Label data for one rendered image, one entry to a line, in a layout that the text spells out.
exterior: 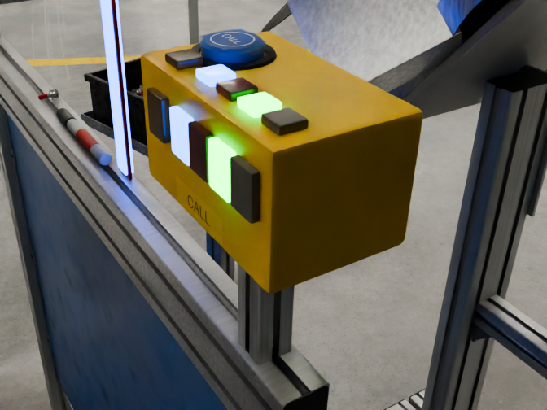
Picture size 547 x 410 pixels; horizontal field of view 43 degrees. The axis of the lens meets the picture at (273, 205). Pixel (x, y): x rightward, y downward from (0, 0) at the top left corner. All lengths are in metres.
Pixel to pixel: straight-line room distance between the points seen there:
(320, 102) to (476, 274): 0.66
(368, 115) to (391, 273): 1.70
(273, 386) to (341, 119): 0.21
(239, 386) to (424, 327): 1.38
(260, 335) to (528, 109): 0.53
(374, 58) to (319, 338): 1.15
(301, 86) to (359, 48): 0.38
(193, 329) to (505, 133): 0.48
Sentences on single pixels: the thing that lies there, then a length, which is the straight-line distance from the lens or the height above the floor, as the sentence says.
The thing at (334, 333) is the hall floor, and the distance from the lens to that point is 1.84.
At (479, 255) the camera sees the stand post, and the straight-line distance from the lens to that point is 1.00.
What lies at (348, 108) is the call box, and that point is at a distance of 0.38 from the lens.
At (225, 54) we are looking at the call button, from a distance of 0.43.
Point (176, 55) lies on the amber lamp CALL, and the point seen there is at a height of 1.08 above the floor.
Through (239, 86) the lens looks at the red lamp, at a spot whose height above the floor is 1.08.
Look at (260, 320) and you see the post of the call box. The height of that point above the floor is 0.90.
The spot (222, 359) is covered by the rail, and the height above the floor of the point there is 0.83.
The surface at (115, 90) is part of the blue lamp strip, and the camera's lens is 0.70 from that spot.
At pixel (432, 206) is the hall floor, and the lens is 2.41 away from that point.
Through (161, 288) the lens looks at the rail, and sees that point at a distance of 0.64.
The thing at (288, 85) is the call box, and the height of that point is 1.07.
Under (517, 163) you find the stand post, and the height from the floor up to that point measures 0.81.
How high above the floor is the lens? 1.22
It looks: 32 degrees down
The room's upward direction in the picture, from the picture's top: 2 degrees clockwise
